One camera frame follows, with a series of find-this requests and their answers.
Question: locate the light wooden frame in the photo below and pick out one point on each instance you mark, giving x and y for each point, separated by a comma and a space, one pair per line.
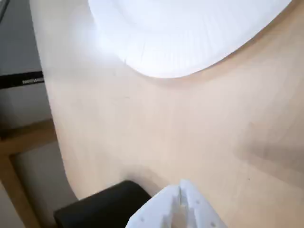
23, 140

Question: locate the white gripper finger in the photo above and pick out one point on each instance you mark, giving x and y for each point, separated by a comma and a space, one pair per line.
156, 209
202, 213

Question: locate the white paper plate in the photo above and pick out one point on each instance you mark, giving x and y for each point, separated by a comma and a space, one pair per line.
178, 35

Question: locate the black tripod leg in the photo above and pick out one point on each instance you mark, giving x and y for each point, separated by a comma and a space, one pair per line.
14, 82

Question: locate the black round pot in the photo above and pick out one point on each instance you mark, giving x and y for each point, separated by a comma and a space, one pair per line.
102, 204

